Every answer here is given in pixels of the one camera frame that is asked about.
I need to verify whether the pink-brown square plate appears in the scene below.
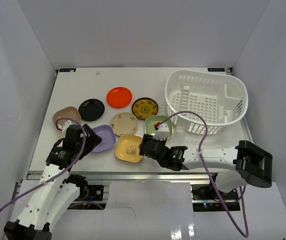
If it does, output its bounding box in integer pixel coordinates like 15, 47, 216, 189
52, 106, 81, 131

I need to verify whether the green square plate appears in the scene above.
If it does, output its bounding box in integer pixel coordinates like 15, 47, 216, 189
145, 115, 173, 138

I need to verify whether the yellow panda square plate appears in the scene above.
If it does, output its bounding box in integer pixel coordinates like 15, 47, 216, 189
115, 134, 143, 163

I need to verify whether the purple square plate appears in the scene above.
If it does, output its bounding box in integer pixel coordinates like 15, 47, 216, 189
92, 124, 116, 154

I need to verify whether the brown gold patterned plate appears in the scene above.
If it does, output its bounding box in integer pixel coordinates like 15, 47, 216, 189
131, 97, 159, 120

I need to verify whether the orange round plate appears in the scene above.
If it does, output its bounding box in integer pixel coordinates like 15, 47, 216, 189
106, 86, 132, 109

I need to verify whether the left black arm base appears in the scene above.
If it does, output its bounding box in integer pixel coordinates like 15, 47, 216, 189
76, 185, 104, 202

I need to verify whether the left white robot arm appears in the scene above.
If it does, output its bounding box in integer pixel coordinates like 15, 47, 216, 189
4, 124, 102, 240

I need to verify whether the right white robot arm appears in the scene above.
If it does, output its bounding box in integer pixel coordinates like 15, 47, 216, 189
139, 134, 272, 199

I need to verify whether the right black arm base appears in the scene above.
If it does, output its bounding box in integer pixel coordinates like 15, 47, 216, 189
191, 184, 240, 213

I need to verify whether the white plastic dish bin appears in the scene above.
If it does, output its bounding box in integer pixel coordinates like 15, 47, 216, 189
165, 70, 248, 136

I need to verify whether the black round plate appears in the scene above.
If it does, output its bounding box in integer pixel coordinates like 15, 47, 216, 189
78, 98, 105, 122

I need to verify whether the cream floral round plate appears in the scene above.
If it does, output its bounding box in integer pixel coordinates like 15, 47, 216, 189
110, 112, 138, 137

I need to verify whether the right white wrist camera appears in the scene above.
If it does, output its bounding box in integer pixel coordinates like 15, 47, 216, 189
153, 122, 169, 142

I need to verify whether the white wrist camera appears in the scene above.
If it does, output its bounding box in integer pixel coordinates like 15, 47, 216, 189
153, 122, 169, 142
56, 120, 73, 133

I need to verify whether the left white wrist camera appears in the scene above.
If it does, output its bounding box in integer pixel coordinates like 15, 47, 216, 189
56, 120, 73, 133

